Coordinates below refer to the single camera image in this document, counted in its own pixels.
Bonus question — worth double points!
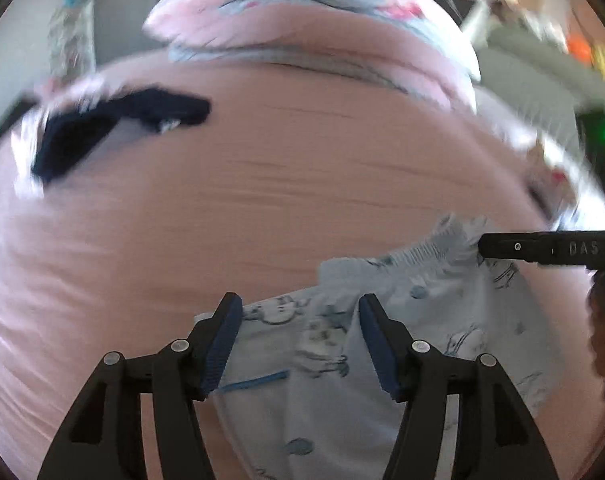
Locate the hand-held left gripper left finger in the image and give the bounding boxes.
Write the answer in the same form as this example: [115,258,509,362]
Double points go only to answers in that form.
[36,291,244,480]

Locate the pink white floral garment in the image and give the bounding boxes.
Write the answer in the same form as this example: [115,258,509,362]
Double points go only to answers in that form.
[10,72,133,198]

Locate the white shelf rack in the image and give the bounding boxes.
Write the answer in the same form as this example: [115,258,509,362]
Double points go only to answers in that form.
[47,0,96,81]

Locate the navy garment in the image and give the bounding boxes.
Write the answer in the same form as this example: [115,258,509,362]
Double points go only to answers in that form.
[30,87,212,184]

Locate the cream folded garment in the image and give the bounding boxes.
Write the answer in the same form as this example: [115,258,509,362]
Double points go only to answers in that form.
[525,130,583,221]

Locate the white navy folded clothes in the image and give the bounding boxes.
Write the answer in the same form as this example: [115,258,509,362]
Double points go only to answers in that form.
[527,185,605,233]

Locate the light blue pajama top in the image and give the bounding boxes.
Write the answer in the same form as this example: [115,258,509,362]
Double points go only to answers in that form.
[193,294,458,480]

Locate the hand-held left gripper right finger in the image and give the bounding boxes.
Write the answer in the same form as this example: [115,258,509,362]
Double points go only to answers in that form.
[357,292,558,480]

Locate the grey-green padded headboard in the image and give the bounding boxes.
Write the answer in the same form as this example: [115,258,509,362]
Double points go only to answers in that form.
[475,25,605,141]

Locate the folded pink checked duvet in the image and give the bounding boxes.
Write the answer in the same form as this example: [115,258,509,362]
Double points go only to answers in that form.
[142,0,481,116]

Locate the grey door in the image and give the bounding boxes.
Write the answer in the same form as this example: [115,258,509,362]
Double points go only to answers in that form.
[95,0,173,66]

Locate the orange plush toy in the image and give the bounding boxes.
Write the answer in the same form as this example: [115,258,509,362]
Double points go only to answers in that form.
[567,32,593,63]

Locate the bed with pink sheet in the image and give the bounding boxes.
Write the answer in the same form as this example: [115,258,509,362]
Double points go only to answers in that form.
[0,52,605,480]

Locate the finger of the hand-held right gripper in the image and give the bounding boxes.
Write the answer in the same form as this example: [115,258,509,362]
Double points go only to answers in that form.
[477,231,556,265]

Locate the light blue pajama pants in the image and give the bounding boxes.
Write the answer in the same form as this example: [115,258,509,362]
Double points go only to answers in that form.
[317,214,558,411]

